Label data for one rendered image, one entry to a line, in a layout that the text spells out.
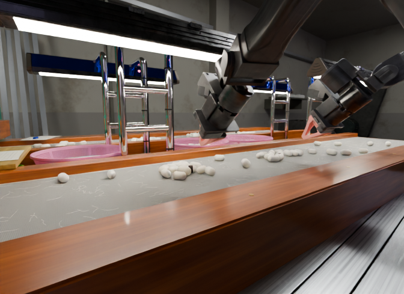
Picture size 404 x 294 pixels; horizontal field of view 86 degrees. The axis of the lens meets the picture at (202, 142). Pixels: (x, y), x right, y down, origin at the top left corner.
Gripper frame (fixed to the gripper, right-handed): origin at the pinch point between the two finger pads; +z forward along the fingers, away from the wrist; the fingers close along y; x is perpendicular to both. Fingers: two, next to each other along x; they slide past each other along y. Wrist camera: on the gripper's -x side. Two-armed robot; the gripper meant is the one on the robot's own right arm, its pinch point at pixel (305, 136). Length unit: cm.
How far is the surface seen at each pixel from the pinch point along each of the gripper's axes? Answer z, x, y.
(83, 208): 4, 7, 62
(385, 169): -12.8, 18.2, 2.1
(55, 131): 212, -161, 68
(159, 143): 45, -29, 27
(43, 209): 6, 5, 68
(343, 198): -11.0, 20.2, 22.0
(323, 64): -10.4, -26.0, -24.3
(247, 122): 234, -183, -276
